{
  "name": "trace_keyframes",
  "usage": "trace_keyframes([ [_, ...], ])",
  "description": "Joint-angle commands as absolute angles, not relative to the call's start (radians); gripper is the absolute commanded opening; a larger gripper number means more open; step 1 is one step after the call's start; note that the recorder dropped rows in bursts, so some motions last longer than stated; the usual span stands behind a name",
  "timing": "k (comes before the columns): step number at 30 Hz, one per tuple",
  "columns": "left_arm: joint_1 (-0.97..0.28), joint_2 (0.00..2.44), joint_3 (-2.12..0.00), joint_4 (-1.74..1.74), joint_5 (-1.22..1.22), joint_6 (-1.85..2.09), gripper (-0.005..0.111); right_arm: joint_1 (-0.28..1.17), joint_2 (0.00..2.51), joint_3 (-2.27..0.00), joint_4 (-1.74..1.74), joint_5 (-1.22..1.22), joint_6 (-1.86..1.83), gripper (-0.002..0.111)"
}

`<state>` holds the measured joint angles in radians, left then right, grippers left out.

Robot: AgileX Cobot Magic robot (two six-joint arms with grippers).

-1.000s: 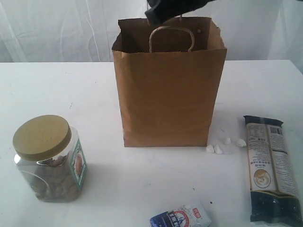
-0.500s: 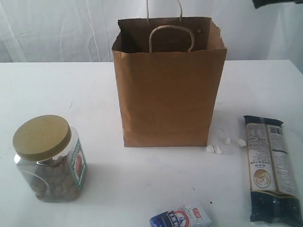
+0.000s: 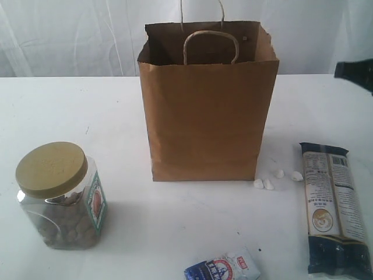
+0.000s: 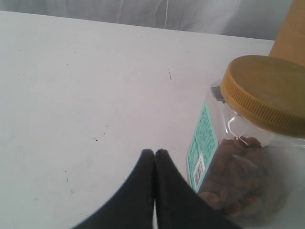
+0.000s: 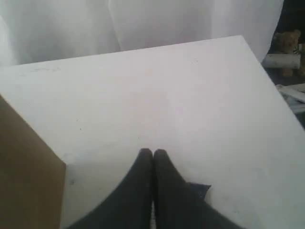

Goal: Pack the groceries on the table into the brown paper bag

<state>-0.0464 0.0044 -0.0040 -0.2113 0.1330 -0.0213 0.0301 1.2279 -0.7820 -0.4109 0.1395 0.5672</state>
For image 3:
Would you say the brown kraft standup pouch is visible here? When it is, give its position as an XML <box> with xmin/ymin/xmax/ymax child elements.
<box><xmin>334</xmin><ymin>58</ymin><xmax>373</xmax><ymax>93</ymax></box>

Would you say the brown paper bag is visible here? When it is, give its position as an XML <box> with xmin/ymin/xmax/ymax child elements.
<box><xmin>138</xmin><ymin>19</ymin><xmax>279</xmax><ymax>181</ymax></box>

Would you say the small white pebble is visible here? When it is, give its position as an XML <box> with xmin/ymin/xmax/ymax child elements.
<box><xmin>254</xmin><ymin>178</ymin><xmax>264</xmax><ymax>189</ymax></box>
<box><xmin>275</xmin><ymin>169</ymin><xmax>284</xmax><ymax>179</ymax></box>
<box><xmin>291</xmin><ymin>171</ymin><xmax>304</xmax><ymax>182</ymax></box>
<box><xmin>263</xmin><ymin>178</ymin><xmax>275</xmax><ymax>190</ymax></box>

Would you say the plastic nut jar yellow lid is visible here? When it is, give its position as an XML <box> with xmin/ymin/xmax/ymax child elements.
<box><xmin>15</xmin><ymin>142</ymin><xmax>108</xmax><ymax>250</ymax></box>

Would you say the blue white salt packet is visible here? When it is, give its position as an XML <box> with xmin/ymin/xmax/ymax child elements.
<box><xmin>184</xmin><ymin>247</ymin><xmax>261</xmax><ymax>280</ymax></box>

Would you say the black beige noodle package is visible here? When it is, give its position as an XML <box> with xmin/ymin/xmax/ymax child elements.
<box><xmin>300</xmin><ymin>142</ymin><xmax>372</xmax><ymax>279</ymax></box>

